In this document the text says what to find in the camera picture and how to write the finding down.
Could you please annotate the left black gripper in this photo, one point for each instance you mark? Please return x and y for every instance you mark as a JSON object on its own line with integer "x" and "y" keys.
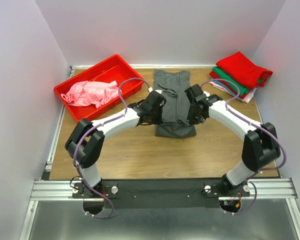
{"x": 159, "y": 120}

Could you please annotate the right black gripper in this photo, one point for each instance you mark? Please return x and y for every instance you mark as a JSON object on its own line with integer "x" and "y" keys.
{"x": 192, "y": 120}

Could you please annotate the grey t-shirt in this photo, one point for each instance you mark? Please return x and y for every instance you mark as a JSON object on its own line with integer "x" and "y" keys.
{"x": 175, "y": 111}

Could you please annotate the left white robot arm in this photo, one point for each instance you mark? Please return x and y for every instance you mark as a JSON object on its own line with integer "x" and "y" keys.
{"x": 86, "y": 142}

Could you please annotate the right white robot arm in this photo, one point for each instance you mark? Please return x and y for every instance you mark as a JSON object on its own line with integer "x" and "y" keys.
{"x": 260, "y": 142}

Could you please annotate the folded blue t-shirt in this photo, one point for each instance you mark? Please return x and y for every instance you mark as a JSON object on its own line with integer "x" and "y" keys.
{"x": 228, "y": 87}

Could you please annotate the folded red t-shirt lower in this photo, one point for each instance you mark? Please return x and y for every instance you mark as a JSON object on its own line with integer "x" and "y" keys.
{"x": 215, "y": 76}

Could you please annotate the folded red t-shirt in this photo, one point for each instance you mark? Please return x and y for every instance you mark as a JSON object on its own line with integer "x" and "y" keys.
{"x": 215, "y": 76}
{"x": 239, "y": 59}

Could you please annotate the folded green t-shirt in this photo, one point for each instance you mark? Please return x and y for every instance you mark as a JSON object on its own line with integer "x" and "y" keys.
{"x": 227, "y": 81}

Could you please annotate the folded pink t-shirt bottom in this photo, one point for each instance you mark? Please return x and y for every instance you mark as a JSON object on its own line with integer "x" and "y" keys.
{"x": 247, "y": 99}

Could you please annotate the red plastic tray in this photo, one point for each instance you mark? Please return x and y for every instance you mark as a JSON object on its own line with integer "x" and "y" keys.
{"x": 114, "y": 68}

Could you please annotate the folded red t-shirt top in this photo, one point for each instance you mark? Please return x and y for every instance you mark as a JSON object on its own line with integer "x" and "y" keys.
{"x": 239, "y": 59}

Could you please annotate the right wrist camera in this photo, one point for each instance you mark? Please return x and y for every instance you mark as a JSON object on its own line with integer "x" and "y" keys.
{"x": 206, "y": 93}

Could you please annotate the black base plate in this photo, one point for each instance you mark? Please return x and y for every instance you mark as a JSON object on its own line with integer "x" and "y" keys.
{"x": 157, "y": 202}

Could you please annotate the aluminium front frame rail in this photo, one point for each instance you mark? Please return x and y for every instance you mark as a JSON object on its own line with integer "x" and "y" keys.
{"x": 262, "y": 188}

